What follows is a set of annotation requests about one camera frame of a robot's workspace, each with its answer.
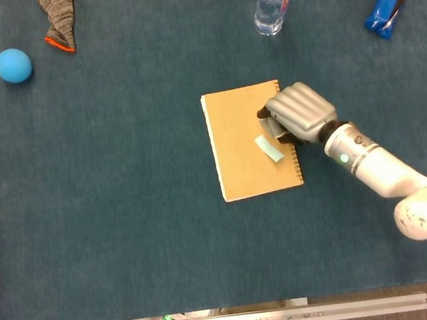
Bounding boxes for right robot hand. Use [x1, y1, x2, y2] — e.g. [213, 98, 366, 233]
[253, 78, 342, 150]

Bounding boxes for white paper strip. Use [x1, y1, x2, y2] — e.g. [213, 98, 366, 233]
[253, 133, 285, 165]

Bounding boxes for yellow spiral notebook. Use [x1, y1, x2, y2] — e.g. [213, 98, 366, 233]
[199, 77, 306, 205]

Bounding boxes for clear plastic water bottle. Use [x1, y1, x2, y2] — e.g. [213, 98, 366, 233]
[251, 0, 299, 38]

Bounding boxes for blue snack packet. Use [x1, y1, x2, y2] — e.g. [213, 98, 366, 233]
[360, 0, 416, 43]

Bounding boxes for teal table cloth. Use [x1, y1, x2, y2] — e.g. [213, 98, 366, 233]
[0, 0, 427, 320]

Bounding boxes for grey striped sock orange trim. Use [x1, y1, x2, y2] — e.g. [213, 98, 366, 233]
[36, 0, 81, 57]

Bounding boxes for blue ball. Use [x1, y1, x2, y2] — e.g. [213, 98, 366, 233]
[0, 46, 34, 85]

